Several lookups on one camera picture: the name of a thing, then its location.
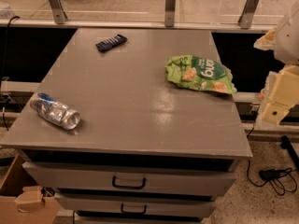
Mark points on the black power adapter with cable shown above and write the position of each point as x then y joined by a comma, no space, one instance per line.
273,178

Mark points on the crushed clear plastic bottle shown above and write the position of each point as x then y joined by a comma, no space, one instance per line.
55,112

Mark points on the top grey drawer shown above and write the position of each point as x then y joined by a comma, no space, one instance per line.
115,178

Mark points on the grey drawer cabinet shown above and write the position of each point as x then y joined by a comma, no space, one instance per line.
132,116

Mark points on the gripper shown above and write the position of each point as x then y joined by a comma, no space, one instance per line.
288,41

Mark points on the brown cardboard box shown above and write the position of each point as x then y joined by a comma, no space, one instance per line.
22,200

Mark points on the grey drawer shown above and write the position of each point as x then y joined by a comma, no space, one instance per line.
115,178
134,206

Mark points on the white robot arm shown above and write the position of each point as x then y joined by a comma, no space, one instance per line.
284,41

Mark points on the right metal bracket post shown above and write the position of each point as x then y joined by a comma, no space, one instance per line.
246,18

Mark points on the green snack chip bag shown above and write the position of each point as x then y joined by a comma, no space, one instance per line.
199,74

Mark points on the left metal bracket post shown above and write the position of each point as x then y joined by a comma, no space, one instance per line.
57,11

